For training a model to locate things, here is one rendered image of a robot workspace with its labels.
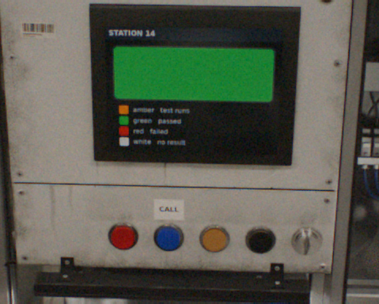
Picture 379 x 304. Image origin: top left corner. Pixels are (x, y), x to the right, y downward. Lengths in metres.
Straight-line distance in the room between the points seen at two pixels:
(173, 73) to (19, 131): 0.22
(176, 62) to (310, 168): 0.22
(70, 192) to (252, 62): 0.30
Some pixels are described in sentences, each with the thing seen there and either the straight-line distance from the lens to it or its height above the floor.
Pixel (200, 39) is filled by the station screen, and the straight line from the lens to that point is 1.24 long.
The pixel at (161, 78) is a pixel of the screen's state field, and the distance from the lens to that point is 1.26.
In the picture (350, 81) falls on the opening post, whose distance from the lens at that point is 1.30.
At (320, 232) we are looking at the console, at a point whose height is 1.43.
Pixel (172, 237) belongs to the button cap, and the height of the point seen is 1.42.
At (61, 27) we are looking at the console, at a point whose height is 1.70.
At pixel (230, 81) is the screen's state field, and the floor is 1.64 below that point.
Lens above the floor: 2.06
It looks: 25 degrees down
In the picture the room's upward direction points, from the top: straight up
